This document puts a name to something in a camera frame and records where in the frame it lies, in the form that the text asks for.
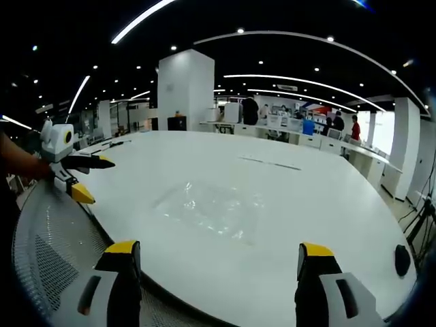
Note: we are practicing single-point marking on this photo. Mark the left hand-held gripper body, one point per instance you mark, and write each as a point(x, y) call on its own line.
point(58, 139)

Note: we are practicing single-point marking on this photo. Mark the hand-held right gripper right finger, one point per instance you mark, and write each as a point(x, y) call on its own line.
point(335, 293)

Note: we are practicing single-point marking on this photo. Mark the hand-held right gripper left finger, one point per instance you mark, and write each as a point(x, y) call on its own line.
point(102, 293)

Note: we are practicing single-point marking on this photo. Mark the pile of clear food packaging bags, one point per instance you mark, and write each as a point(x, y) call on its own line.
point(211, 209)

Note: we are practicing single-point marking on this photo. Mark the grey mesh chair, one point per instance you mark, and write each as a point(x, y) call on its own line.
point(51, 248)

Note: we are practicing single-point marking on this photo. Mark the black oval object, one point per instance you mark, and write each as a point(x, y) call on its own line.
point(402, 260)

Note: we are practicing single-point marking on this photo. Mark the black cabinet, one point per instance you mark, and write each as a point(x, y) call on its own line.
point(177, 124)

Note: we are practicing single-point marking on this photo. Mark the black tripod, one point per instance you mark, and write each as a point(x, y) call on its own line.
point(422, 221)

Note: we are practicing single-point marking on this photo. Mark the white box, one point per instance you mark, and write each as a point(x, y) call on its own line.
point(233, 112)

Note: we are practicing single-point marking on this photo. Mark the blue box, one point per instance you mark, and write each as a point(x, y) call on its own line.
point(308, 127)

